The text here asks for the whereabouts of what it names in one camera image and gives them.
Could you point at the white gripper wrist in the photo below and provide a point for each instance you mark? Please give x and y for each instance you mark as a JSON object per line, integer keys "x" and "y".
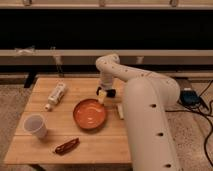
{"x": 106, "y": 83}

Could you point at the black eraser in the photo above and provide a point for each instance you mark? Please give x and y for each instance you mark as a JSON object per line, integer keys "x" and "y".
{"x": 109, "y": 93}

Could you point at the orange bowl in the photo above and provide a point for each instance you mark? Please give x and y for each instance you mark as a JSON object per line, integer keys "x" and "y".
{"x": 89, "y": 114}

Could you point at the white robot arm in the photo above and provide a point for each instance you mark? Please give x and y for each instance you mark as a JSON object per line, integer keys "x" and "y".
{"x": 145, "y": 96}

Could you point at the white sponge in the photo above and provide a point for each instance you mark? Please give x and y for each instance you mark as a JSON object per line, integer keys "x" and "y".
{"x": 120, "y": 111}

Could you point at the white tube bottle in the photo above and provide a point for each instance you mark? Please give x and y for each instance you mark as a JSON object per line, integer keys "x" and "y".
{"x": 55, "y": 96}

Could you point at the wooden table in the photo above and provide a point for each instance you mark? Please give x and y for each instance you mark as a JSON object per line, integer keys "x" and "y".
{"x": 106, "y": 145}

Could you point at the brown snack bar wrapper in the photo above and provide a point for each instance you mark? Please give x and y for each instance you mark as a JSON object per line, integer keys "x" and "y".
{"x": 66, "y": 147}

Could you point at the white plastic cup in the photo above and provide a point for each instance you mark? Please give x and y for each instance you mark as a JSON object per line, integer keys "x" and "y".
{"x": 35, "y": 125}

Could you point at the blue power adapter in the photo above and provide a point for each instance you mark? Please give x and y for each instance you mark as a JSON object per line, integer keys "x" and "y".
{"x": 189, "y": 97}

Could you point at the wooden wall rail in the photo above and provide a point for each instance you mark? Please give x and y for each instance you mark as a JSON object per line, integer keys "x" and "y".
{"x": 88, "y": 57}

